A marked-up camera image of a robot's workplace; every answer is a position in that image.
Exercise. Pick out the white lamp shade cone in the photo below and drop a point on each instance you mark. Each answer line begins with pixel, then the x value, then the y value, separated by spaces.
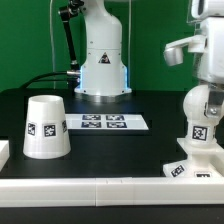
pixel 46 132

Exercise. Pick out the white front fence wall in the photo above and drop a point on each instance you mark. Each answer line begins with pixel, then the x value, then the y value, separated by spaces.
pixel 110 191

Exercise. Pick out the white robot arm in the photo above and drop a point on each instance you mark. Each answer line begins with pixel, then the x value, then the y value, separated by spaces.
pixel 104 75

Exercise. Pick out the white left fence wall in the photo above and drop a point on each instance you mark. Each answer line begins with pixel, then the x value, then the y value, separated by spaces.
pixel 4 153

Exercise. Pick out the white lamp bulb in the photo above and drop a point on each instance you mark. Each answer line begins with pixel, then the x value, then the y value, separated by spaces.
pixel 201 127

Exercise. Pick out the white fence wall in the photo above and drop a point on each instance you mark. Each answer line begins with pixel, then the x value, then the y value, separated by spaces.
pixel 4 153
pixel 110 191

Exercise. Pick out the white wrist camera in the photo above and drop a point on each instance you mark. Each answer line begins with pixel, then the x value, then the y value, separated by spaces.
pixel 199 10

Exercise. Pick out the white marker sheet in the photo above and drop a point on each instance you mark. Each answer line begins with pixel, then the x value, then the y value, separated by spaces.
pixel 106 122

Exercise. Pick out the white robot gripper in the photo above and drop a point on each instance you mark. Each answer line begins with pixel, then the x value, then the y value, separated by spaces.
pixel 209 46

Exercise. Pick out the white lamp base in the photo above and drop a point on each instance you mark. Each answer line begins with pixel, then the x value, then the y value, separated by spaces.
pixel 201 162

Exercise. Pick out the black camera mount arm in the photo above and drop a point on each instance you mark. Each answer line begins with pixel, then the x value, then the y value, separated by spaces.
pixel 67 12

